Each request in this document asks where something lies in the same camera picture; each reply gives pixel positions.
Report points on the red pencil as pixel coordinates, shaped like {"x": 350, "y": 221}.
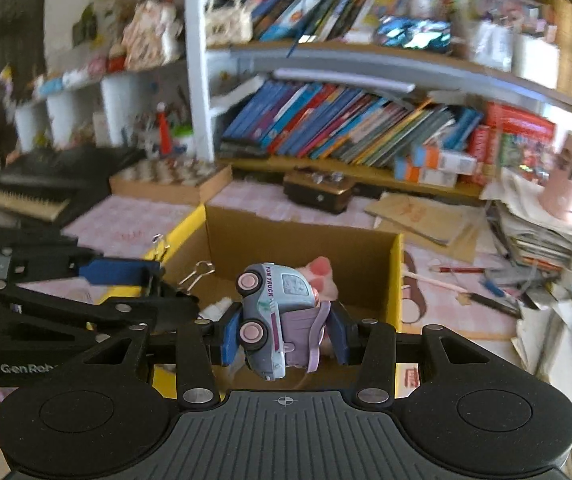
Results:
{"x": 458, "y": 270}

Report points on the white jar green lid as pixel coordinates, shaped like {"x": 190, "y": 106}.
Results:
{"x": 183, "y": 140}

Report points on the brown radio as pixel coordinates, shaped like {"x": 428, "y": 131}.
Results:
{"x": 316, "y": 195}

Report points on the black electronic keyboard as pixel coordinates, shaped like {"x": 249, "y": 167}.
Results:
{"x": 56, "y": 175}

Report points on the light blue toy truck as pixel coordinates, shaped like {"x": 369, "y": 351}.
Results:
{"x": 271, "y": 300}

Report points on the short row of mixed books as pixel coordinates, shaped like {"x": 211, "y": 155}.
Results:
{"x": 306, "y": 5}

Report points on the pink pig plush toy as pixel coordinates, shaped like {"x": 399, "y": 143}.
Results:
{"x": 321, "y": 270}

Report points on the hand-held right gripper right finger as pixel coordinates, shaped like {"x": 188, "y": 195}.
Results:
{"x": 345, "y": 340}

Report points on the white low shelf unit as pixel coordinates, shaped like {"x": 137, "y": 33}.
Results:
{"x": 116, "y": 100}

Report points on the white bookshelf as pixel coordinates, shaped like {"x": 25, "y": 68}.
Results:
{"x": 198, "y": 85}

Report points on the stack of papers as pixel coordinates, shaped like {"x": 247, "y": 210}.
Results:
{"x": 530, "y": 240}

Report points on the smartphone with lit screen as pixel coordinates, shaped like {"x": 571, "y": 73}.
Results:
{"x": 413, "y": 35}

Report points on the yellow cardboard box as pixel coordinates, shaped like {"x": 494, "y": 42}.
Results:
{"x": 266, "y": 245}

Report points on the wooden chessboard box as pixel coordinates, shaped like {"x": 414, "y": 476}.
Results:
{"x": 176, "y": 180}

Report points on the black pen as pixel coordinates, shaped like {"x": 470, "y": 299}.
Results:
{"x": 495, "y": 305}

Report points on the thick red book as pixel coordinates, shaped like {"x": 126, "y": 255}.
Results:
{"x": 520, "y": 125}

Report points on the white pearl handbag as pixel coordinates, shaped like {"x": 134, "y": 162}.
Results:
{"x": 228, "y": 22}

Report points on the long row of leaning books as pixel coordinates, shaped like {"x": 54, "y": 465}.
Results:
{"x": 341, "y": 120}

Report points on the brown cardboard sheets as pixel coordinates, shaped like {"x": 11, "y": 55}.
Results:
{"x": 425, "y": 222}

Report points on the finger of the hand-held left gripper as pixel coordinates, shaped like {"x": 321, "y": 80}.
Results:
{"x": 116, "y": 310}
{"x": 111, "y": 270}

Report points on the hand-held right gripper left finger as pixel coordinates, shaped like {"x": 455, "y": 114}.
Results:
{"x": 226, "y": 340}

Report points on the orange white small box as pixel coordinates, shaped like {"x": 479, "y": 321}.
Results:
{"x": 425, "y": 175}
{"x": 445, "y": 160}

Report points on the red white bottle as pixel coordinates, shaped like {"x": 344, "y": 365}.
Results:
{"x": 164, "y": 132}

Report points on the stack of yellow books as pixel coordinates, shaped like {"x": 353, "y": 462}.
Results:
{"x": 568, "y": 50}

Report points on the white pen cup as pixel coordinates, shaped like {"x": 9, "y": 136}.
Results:
{"x": 535, "y": 62}

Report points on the black binder clip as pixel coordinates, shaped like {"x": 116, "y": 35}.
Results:
{"x": 201, "y": 269}

